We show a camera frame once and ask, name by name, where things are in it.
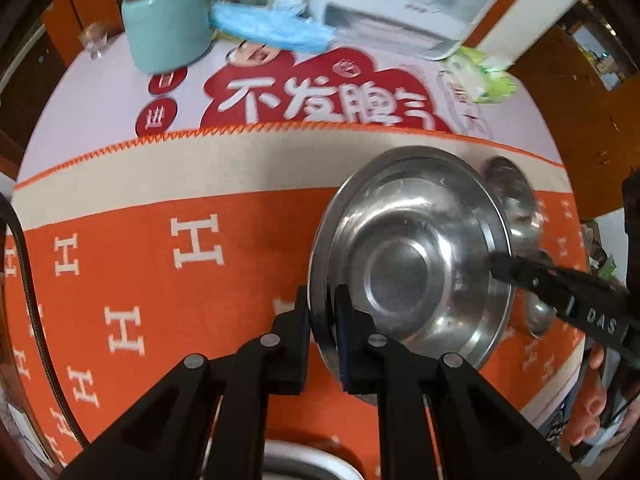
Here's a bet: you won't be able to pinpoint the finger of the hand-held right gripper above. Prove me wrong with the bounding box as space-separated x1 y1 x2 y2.
487 251 568 313

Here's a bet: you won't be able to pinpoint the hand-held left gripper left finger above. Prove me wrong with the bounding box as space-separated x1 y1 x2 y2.
60 285 313 480

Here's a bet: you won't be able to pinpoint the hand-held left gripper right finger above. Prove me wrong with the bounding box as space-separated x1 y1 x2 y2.
334 285 581 480

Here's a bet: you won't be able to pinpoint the pink sided steel bowl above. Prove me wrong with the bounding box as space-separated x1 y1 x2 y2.
515 287 557 338

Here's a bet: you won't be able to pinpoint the small steel bowl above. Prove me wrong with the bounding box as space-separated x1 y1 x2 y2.
480 155 545 258

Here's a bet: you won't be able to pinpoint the large steel bowl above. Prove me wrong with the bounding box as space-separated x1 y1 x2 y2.
306 146 516 403

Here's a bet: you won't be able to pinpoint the large white plate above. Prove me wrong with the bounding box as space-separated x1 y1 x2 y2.
260 437 363 480

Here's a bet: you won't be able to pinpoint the person's right hand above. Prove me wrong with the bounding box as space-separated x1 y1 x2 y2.
560 342 621 463

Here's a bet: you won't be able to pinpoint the orange patterned tablecloth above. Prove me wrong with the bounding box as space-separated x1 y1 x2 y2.
0 125 588 471

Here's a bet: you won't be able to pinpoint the brown wooden cabinet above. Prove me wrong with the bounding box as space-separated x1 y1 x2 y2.
510 25 640 221

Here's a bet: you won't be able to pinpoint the green tissue pack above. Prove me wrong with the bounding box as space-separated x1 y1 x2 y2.
442 45 518 106

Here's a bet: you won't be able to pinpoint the white plastic storage box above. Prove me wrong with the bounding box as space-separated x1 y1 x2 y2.
307 0 516 61

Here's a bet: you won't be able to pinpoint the white red printed table mat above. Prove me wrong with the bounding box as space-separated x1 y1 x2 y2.
15 35 561 186

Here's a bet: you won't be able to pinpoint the blue face mask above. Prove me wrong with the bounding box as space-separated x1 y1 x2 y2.
210 2 335 53

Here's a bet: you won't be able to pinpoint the teal canister with brown lid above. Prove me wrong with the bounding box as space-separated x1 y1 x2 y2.
120 0 213 75

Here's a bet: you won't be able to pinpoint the small glass jar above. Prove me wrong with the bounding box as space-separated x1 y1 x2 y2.
79 24 110 58

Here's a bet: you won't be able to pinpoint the wooden glass sliding door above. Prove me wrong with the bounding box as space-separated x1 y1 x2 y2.
40 0 131 68

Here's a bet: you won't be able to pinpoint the wooden wall shelf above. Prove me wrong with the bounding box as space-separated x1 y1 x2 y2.
567 0 640 93

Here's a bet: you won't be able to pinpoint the black cable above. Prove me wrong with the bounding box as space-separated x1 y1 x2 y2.
0 192 66 466

